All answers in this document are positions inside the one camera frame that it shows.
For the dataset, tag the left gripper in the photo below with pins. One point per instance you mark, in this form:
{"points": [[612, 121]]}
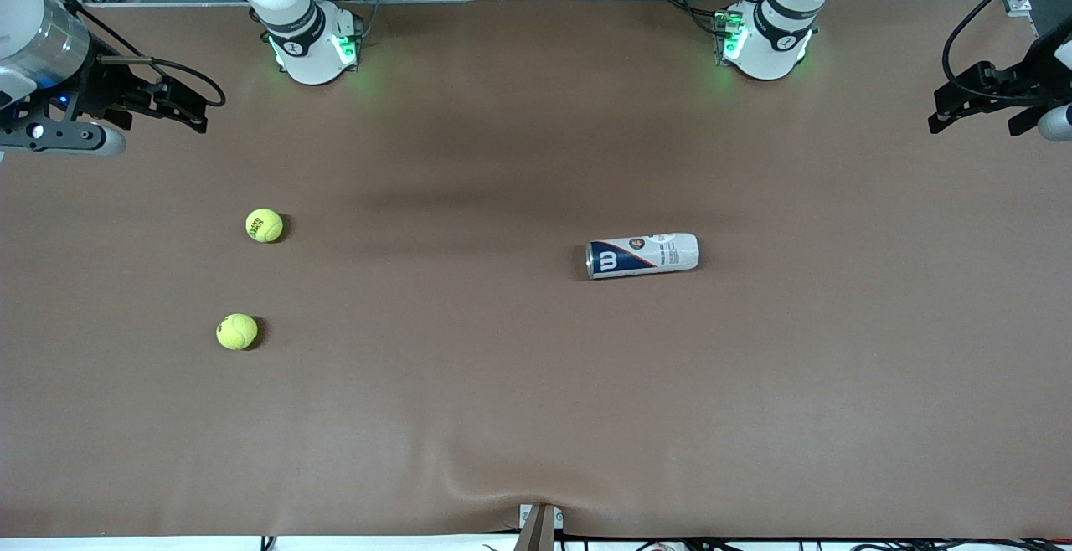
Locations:
{"points": [[1029, 79]]}

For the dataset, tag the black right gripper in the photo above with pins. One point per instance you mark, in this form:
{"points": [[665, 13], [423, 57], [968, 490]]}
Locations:
{"points": [[100, 86]]}

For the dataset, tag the yellow Roland Garros tennis ball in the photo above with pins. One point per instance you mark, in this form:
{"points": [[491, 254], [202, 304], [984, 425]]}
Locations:
{"points": [[264, 225]]}

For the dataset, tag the yellow Wilson tennis ball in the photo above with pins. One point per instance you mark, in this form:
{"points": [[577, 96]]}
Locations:
{"points": [[237, 332]]}

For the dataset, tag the white blue tennis ball can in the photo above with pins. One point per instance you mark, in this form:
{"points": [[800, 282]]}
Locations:
{"points": [[641, 255]]}

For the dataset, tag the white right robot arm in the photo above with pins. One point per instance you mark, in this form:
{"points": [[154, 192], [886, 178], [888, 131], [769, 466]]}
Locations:
{"points": [[306, 53]]}

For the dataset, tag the brown table mat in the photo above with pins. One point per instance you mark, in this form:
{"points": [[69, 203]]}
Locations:
{"points": [[536, 367]]}

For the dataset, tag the aluminium table edge rail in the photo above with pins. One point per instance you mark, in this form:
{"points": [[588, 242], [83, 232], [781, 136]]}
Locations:
{"points": [[167, 4]]}

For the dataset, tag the metal clamp bracket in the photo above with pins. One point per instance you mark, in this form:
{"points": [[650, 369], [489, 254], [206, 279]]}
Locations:
{"points": [[540, 530]]}

